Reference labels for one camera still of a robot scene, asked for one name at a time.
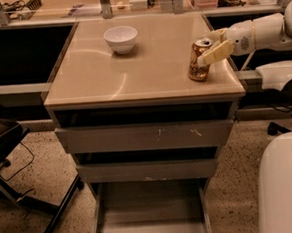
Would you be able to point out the grey bottom drawer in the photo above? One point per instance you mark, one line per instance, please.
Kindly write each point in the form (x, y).
(167, 206)

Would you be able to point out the grey top drawer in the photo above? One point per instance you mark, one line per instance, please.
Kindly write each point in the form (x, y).
(148, 128)

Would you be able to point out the black power strip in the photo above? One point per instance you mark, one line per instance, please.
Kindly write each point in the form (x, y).
(28, 10)

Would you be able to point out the grey middle drawer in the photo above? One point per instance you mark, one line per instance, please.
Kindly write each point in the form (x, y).
(157, 165)

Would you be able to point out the grey drawer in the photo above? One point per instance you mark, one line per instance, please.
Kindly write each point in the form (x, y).
(157, 165)
(148, 128)
(167, 206)

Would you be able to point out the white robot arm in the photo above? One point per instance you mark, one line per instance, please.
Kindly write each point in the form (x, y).
(272, 32)

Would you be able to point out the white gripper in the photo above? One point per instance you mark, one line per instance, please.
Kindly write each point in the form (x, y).
(241, 37)

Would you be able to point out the black tool clutter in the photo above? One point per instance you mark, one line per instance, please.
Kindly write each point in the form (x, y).
(231, 3)

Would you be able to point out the black office chair right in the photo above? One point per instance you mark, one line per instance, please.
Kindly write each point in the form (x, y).
(278, 76)

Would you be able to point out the grey drawer cabinet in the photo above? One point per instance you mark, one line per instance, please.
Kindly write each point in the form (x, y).
(92, 77)

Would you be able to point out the orange drink can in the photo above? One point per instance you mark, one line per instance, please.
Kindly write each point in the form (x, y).
(196, 72)

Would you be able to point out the white ceramic bowl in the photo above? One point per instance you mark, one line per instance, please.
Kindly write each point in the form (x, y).
(121, 39)

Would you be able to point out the paper booklet on shelf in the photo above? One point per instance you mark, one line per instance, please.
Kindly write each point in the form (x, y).
(87, 9)

